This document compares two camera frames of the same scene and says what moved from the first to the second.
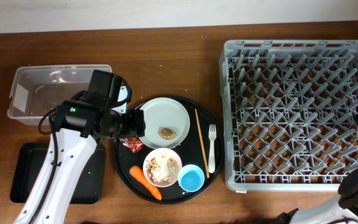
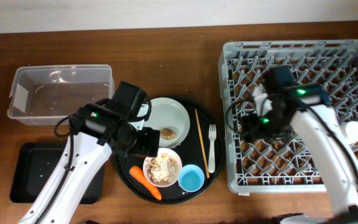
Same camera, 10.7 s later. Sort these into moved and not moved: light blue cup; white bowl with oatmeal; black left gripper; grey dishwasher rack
Moved: black left gripper
Not moved: light blue cup; grey dishwasher rack; white bowl with oatmeal
